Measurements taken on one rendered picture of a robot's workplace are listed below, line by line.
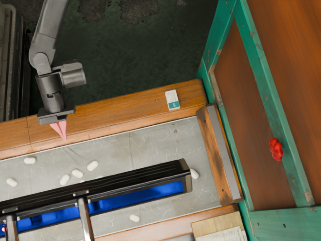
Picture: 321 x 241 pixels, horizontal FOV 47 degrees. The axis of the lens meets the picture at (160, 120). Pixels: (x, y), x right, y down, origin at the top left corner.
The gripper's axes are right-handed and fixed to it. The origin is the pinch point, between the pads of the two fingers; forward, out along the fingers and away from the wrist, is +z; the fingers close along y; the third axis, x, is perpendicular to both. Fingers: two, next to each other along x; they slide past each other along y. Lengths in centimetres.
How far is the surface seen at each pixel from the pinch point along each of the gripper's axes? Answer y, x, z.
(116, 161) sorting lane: 12.8, 3.6, 13.8
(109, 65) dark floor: 14, 103, 11
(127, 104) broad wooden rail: 19.8, 12.7, -0.8
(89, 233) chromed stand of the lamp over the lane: 6.8, -38.2, 4.2
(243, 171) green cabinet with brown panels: 48, -15, 14
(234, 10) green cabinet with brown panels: 46, -22, -31
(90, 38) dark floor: 7, 115, -3
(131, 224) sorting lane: 13.6, -9.3, 29.0
